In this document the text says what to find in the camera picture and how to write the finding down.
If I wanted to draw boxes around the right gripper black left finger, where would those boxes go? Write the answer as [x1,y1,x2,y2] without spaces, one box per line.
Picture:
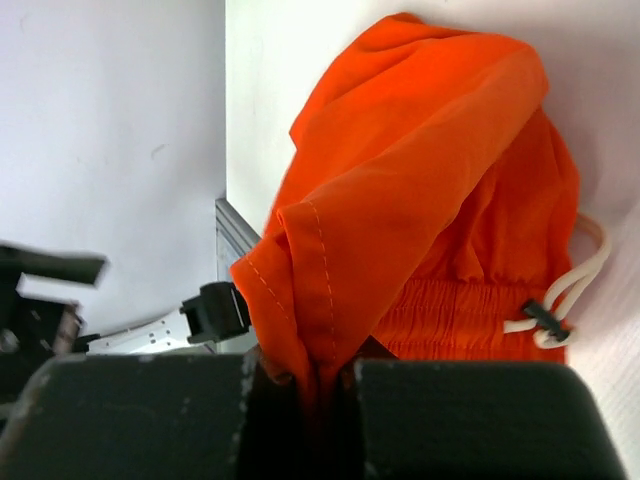
[1,355,255,479]

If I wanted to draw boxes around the orange shorts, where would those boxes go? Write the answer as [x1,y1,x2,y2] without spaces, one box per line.
[232,13,579,409]

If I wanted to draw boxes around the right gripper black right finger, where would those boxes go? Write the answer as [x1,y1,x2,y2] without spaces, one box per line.
[355,360,626,479]

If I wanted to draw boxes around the white shorts drawstring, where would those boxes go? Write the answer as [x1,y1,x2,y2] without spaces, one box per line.
[503,212,612,350]

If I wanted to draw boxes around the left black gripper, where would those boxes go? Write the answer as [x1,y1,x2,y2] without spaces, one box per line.
[1,244,107,390]

